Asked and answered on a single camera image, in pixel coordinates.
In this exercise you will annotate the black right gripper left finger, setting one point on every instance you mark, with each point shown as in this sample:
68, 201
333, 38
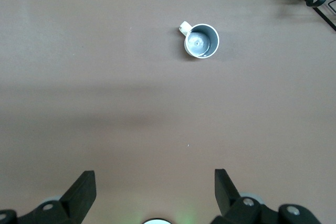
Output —
78, 197

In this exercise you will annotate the cream cup with grey inside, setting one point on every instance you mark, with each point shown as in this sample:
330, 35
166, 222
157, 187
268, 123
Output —
200, 41

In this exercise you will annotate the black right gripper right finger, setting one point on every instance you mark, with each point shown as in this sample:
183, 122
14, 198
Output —
228, 197

